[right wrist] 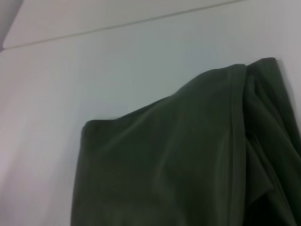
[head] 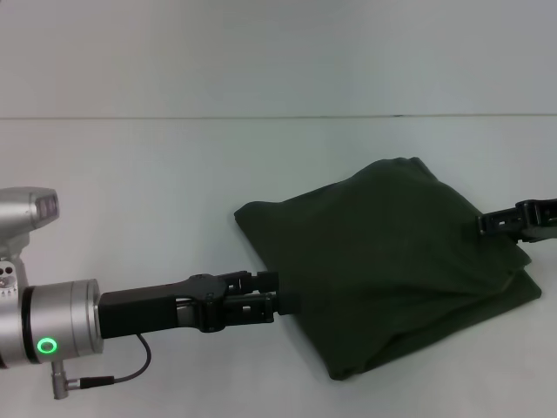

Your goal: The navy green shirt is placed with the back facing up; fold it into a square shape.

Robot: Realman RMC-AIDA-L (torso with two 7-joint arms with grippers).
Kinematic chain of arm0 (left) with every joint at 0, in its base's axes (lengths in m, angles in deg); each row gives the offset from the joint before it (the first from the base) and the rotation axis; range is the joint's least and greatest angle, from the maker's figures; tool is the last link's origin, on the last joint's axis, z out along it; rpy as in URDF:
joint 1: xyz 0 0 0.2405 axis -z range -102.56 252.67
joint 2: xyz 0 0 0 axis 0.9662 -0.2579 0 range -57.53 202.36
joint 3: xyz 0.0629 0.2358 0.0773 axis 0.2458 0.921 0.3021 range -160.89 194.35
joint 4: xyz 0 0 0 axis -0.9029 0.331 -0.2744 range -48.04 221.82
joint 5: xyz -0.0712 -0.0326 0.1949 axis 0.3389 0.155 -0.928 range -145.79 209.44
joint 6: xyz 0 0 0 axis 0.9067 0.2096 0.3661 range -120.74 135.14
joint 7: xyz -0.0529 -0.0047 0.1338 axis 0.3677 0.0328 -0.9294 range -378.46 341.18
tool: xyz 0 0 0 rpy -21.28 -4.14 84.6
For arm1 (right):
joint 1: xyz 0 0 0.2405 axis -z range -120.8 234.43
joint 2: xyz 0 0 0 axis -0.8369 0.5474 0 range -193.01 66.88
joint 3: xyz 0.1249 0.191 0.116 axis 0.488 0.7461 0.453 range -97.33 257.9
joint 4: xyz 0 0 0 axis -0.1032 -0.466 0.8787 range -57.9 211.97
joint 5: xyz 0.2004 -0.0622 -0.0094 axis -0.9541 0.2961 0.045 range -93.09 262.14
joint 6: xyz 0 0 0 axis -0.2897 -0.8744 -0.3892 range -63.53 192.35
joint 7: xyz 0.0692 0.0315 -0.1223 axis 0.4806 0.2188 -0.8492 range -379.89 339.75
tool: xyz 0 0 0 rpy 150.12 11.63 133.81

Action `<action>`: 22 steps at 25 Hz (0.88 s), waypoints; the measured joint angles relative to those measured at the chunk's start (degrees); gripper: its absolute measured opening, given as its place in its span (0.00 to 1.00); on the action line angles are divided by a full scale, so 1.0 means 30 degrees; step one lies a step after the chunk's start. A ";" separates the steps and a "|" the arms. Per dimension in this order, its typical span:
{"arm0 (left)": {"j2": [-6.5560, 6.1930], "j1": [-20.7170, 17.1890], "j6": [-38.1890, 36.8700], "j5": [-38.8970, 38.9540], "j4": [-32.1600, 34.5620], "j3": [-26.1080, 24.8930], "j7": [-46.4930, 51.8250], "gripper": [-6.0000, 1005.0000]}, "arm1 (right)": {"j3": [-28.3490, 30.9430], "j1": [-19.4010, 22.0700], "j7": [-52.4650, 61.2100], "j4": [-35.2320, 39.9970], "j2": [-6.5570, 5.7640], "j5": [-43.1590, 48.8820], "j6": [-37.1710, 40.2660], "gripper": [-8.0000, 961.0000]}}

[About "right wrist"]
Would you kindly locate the dark green t-shirt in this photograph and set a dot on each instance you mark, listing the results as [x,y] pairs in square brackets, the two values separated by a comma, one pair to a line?
[176,153]

